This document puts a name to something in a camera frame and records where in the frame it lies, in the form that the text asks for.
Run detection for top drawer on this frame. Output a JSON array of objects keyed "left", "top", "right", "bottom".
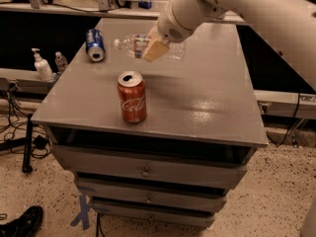
[{"left": 52, "top": 145, "right": 247, "bottom": 189}]

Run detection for grey drawer cabinet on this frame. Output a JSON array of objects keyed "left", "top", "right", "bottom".
[{"left": 31, "top": 18, "right": 269, "bottom": 229}]

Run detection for clear plastic water bottle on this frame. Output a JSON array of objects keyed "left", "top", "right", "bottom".
[{"left": 114, "top": 34, "right": 186, "bottom": 62}]

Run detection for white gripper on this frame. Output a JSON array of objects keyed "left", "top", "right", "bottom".
[{"left": 142, "top": 3, "right": 196, "bottom": 62}]

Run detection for white pump dispenser bottle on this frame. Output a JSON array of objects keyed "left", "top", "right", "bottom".
[{"left": 32, "top": 48, "right": 53, "bottom": 81}]

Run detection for black floor cables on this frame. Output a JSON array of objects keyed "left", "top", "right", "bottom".
[{"left": 0, "top": 82, "right": 52, "bottom": 160}]

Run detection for red coca-cola can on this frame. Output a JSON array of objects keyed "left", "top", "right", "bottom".
[{"left": 118, "top": 71, "right": 147, "bottom": 123}]

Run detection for drawer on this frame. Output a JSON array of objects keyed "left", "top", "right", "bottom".
[
  {"left": 74, "top": 178, "right": 227, "bottom": 212},
  {"left": 52, "top": 145, "right": 247, "bottom": 189},
  {"left": 91, "top": 199, "right": 214, "bottom": 228}
]

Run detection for black shoe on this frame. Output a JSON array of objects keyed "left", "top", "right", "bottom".
[{"left": 0, "top": 205, "right": 43, "bottom": 237}]

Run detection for blue tape cross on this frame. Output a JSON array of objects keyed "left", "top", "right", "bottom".
[{"left": 70, "top": 194, "right": 95, "bottom": 231}]

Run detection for blue pepsi can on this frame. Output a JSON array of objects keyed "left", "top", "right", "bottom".
[{"left": 86, "top": 29, "right": 106, "bottom": 62}]

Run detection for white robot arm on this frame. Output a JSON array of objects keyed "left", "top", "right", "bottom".
[{"left": 158, "top": 0, "right": 316, "bottom": 237}]

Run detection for bottom drawer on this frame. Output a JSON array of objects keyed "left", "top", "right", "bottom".
[{"left": 91, "top": 199, "right": 214, "bottom": 228}]

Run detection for small clear bottle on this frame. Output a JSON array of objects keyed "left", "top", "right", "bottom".
[{"left": 55, "top": 51, "right": 68, "bottom": 73}]

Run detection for black stand leg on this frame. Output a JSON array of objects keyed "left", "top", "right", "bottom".
[{"left": 22, "top": 115, "right": 33, "bottom": 173}]

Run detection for middle drawer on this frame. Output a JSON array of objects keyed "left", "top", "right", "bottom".
[{"left": 74, "top": 178, "right": 227, "bottom": 212}]

